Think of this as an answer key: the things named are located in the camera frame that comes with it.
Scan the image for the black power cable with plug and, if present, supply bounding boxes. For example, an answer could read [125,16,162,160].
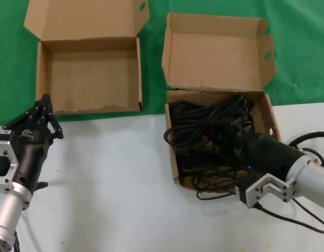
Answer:
[164,94,257,158]

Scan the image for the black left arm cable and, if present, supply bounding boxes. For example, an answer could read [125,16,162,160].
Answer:
[12,230,21,252]

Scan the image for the black sleeved right arm cable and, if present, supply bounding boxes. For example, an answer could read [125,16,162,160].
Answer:
[289,130,324,167]

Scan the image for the green table cloth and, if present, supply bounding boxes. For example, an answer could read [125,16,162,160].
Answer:
[0,0,324,125]

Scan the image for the open brown cardboard box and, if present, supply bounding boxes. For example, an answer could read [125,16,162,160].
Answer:
[161,12,282,190]
[23,0,150,116]

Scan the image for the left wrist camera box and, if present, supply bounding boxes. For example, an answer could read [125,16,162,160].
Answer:
[0,125,11,140]

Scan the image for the silver left camera mount bracket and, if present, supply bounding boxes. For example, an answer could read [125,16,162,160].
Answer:
[0,136,20,194]

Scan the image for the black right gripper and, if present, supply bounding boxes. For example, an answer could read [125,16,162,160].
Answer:
[237,132,304,186]

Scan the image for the silver right camera mount bracket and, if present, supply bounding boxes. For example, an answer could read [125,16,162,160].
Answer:
[245,174,297,210]

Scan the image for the silver camera mount bracket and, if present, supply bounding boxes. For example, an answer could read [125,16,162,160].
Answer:
[245,174,297,210]
[0,136,20,194]

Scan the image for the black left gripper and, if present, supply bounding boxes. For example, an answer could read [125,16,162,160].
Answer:
[4,93,64,194]

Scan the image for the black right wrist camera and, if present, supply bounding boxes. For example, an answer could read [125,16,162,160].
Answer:
[234,182,254,206]

